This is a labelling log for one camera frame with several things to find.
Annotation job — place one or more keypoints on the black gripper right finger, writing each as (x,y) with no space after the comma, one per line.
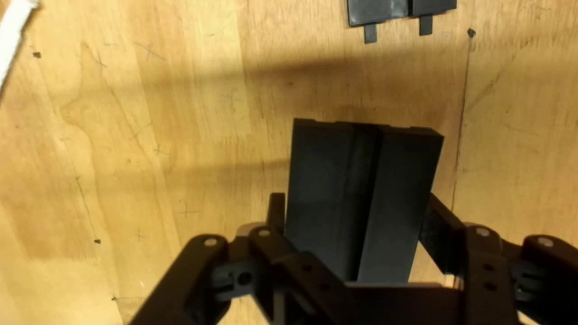
(511,282)

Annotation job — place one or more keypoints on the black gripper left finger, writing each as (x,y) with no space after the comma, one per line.
(191,282)

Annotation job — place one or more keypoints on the long straight black track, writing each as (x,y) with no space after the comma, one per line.
(384,9)

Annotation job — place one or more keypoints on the short black track piece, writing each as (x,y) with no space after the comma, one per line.
(361,198)

